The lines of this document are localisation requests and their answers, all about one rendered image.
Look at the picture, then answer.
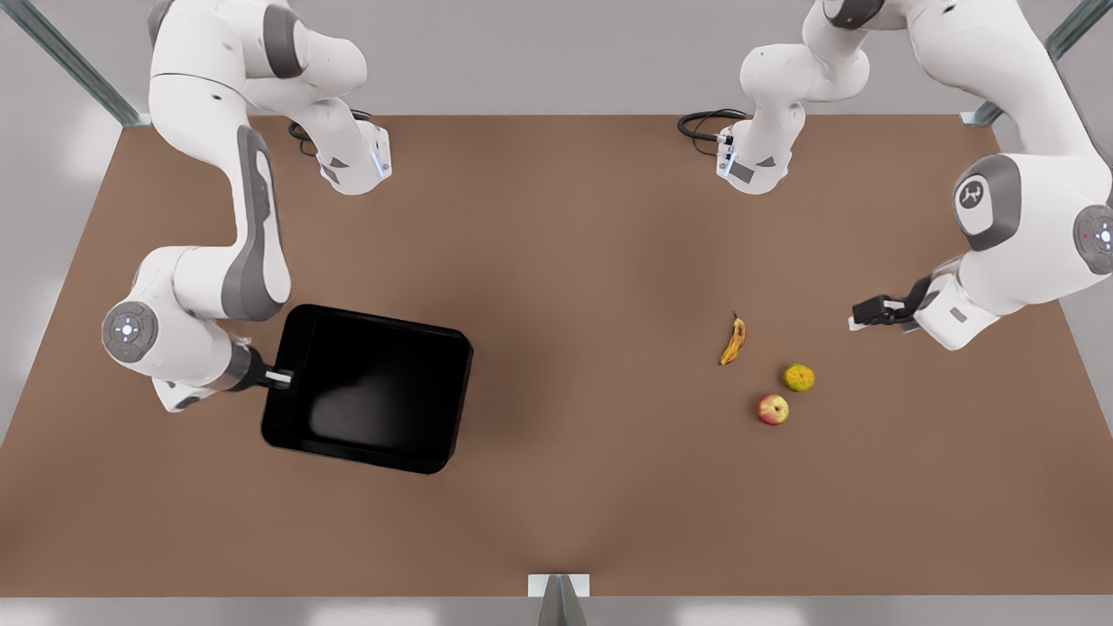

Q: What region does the black cable loop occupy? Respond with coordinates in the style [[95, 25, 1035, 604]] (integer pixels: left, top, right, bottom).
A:
[[677, 109, 751, 158], [288, 110, 374, 158]]

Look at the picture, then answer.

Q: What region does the yellow spotted banana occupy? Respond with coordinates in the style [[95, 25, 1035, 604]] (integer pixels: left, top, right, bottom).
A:
[[718, 312, 749, 367]]

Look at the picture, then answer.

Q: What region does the silver frame post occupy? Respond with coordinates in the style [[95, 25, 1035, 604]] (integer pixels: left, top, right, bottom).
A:
[[0, 0, 151, 129], [959, 0, 1113, 128], [528, 573, 591, 626]]

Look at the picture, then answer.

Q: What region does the black rectangular tray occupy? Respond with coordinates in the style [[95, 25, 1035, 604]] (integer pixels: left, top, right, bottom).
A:
[[260, 303, 476, 476]]

